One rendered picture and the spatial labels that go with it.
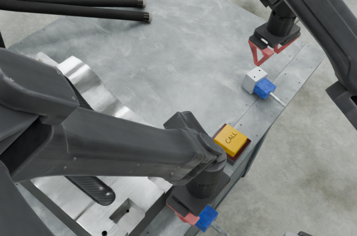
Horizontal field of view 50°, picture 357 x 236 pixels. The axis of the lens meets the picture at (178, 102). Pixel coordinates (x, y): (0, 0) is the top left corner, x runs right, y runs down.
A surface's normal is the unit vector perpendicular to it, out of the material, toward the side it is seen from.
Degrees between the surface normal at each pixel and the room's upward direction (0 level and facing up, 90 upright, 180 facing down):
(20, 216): 57
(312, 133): 0
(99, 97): 28
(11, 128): 50
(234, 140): 0
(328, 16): 62
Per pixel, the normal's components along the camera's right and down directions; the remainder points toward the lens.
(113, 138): 0.76, -0.62
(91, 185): 0.04, -0.65
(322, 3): -0.10, 0.37
